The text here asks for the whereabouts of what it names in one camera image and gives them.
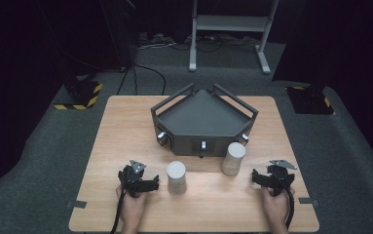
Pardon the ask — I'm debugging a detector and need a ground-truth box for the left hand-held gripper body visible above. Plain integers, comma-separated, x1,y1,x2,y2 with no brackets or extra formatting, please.
121,159,147,199

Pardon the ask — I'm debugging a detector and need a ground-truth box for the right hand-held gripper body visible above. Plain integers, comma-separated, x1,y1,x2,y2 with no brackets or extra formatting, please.
267,158,298,197

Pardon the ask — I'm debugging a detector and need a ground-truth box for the clear jar with white lid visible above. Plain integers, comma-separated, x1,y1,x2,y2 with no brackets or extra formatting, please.
166,160,188,196
220,141,247,177

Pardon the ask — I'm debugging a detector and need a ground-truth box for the dark grey corner rack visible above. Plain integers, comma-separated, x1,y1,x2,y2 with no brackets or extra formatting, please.
150,82,260,159

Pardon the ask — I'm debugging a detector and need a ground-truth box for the person's left hand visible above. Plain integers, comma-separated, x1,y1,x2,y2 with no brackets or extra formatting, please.
115,182,148,228

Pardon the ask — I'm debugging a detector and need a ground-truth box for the person's right hand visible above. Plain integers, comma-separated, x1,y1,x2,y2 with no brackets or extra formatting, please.
260,186,295,228

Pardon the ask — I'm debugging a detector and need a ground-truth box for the grey tape piece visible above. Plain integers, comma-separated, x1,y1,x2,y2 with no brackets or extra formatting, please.
66,200,88,210
298,197,320,207

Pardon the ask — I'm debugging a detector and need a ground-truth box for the yellow-black striped stand base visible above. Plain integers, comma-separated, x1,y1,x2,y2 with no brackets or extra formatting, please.
285,83,335,115
54,75,104,111

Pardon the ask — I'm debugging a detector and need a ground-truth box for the white metal stand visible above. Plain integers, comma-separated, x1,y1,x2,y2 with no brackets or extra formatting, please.
188,0,280,75

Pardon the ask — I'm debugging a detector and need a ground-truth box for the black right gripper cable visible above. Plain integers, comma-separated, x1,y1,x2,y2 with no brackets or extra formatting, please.
283,187,296,229

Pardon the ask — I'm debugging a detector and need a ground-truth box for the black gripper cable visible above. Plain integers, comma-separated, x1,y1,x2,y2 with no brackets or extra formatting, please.
283,187,296,229
109,189,127,234

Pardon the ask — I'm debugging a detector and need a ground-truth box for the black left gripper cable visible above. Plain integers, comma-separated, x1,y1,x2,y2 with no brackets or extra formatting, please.
109,189,127,234

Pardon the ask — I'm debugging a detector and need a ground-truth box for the black floor cable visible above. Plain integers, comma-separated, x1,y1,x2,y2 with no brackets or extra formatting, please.
115,63,168,97

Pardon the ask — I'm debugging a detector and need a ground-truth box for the bundle of floor cables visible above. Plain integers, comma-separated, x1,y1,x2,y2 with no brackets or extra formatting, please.
136,31,260,54

